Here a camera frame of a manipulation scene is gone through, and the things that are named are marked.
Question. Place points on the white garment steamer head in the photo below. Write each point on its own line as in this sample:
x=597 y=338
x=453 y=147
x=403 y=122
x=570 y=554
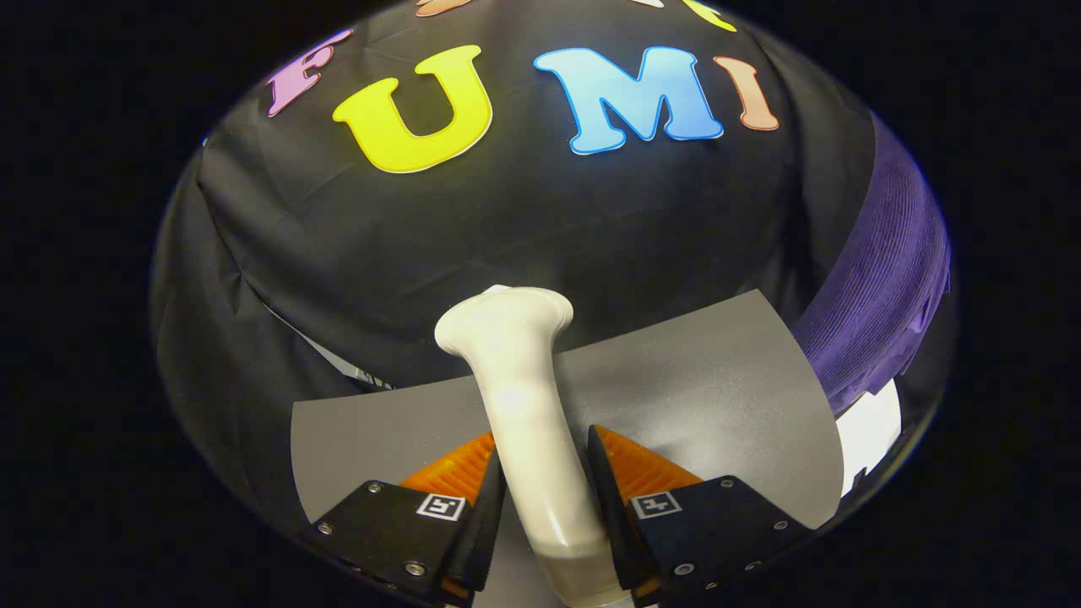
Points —
x=524 y=422

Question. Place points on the black backdrop cloth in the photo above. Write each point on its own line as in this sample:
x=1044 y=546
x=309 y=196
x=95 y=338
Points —
x=507 y=228
x=203 y=355

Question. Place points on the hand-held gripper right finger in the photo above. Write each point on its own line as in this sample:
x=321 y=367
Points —
x=612 y=515

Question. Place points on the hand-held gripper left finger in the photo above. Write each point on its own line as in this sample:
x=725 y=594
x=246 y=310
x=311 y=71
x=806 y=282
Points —
x=486 y=523

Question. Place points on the grey cabinet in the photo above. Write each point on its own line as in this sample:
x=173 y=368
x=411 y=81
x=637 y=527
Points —
x=718 y=405

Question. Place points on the white shirt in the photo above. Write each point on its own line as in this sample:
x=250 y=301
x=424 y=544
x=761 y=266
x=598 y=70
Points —
x=870 y=435

